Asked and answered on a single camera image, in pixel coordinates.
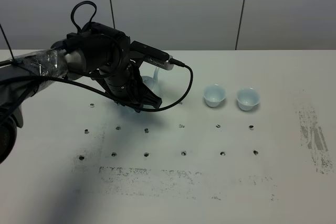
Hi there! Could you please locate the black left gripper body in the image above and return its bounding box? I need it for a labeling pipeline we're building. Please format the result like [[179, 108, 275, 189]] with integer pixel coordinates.
[[99, 59, 139, 103]]

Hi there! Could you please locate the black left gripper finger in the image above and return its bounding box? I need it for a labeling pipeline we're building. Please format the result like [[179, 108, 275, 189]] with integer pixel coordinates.
[[132, 77, 162, 111]]

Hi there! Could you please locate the blue porcelain teapot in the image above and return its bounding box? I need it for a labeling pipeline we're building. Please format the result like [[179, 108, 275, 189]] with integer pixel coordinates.
[[120, 67, 162, 114]]

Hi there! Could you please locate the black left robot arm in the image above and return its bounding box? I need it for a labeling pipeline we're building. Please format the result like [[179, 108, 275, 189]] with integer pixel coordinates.
[[1, 22, 162, 161]]

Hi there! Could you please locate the left blue porcelain teacup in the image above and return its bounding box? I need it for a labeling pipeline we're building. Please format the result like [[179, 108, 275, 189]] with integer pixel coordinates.
[[203, 84, 226, 108]]

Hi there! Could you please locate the blue porcelain teacup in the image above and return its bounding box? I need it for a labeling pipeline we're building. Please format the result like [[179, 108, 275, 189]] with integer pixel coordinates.
[[236, 88, 260, 111], [203, 84, 226, 108]]

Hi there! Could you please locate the right blue porcelain teacup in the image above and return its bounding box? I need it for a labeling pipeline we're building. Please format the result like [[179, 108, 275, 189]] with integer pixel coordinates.
[[236, 88, 260, 111]]

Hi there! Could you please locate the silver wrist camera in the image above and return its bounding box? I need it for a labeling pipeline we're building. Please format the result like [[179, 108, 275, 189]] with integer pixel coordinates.
[[130, 41, 173, 71]]

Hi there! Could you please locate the black cable tie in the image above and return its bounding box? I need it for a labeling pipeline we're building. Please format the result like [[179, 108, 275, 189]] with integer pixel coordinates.
[[0, 24, 15, 63]]

